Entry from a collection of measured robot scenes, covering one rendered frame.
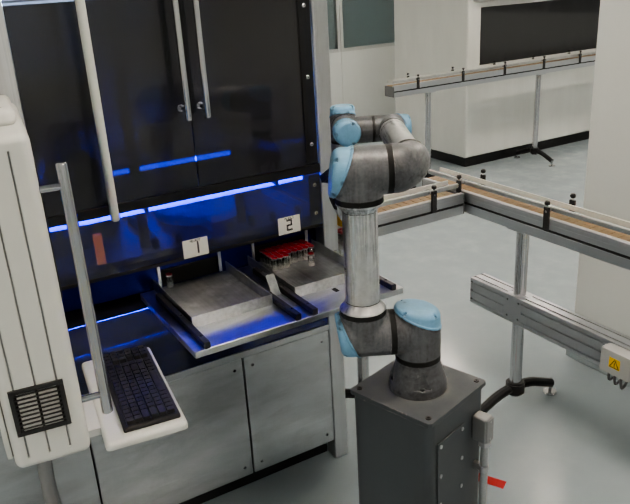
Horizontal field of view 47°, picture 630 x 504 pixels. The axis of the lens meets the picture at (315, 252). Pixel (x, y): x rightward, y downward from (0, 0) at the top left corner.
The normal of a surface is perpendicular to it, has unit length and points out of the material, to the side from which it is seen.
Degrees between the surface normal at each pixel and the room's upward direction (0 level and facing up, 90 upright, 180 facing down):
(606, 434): 0
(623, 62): 90
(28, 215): 90
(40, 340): 90
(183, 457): 90
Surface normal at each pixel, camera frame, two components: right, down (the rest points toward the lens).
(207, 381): 0.51, 0.29
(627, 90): -0.86, 0.23
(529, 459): -0.06, -0.93
